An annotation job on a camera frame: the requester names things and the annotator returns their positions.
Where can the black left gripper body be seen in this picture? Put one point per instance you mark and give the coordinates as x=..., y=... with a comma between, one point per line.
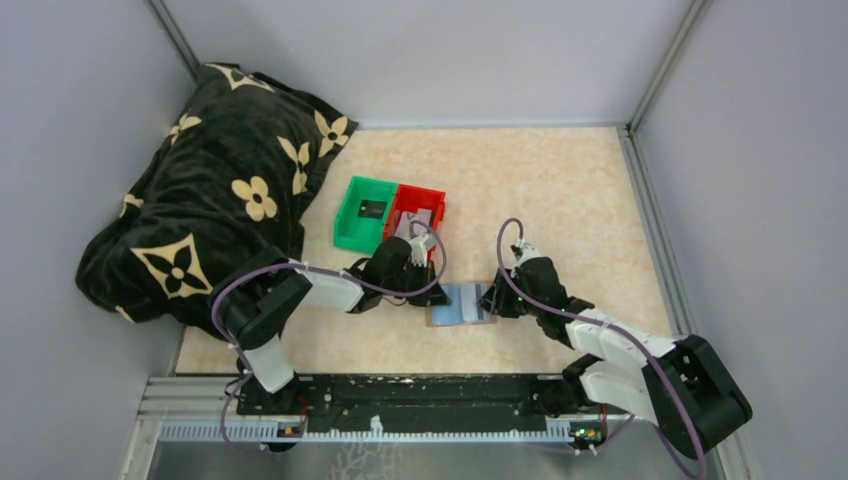
x=415, y=276

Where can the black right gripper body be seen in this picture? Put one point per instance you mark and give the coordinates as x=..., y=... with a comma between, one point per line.
x=509, y=304

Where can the brown leather card holder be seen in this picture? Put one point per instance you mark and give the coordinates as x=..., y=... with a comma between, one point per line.
x=463, y=309

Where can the white VIP card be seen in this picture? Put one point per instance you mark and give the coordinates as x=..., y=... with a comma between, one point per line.
x=404, y=229

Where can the silver credit card black stripe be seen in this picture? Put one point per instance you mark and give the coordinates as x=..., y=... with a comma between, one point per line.
x=421, y=219

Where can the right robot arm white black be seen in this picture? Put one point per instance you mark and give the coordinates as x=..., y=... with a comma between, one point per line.
x=681, y=386

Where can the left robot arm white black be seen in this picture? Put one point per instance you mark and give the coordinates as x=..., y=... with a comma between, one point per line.
x=252, y=306

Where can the black card in green bin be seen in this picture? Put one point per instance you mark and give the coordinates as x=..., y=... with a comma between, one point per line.
x=372, y=209

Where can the green plastic bin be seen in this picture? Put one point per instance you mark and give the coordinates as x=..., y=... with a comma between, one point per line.
x=362, y=234

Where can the red plastic bin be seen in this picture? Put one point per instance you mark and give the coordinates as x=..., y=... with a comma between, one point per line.
x=412, y=205

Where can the black floral blanket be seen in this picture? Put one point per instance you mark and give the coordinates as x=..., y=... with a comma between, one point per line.
x=235, y=174

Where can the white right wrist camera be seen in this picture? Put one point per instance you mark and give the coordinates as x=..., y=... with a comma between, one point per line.
x=524, y=251

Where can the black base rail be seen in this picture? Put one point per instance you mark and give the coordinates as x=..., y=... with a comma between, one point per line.
x=543, y=394

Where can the aluminium frame rail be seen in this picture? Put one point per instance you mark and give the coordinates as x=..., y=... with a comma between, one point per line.
x=674, y=296

